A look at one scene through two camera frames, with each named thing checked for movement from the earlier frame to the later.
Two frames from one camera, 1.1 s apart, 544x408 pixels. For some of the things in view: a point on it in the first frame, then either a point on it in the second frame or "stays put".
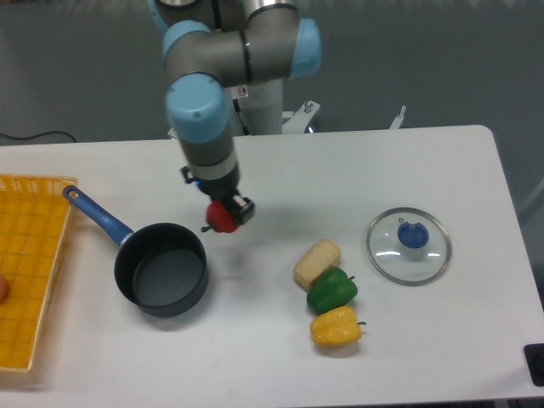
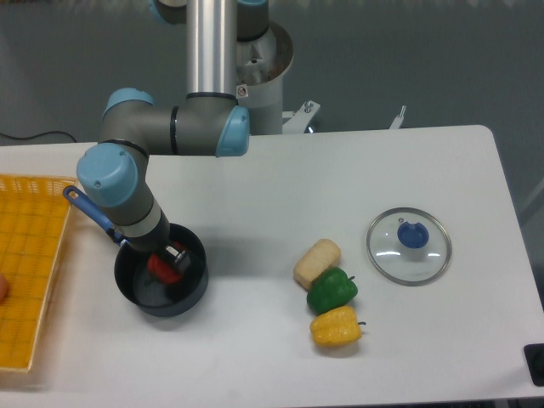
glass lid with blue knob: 410,246 stays put
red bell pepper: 220,218 → 163,269
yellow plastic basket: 34,214 stays put
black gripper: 224,189 → 136,250
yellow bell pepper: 337,327 stays put
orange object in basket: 4,288 stays put
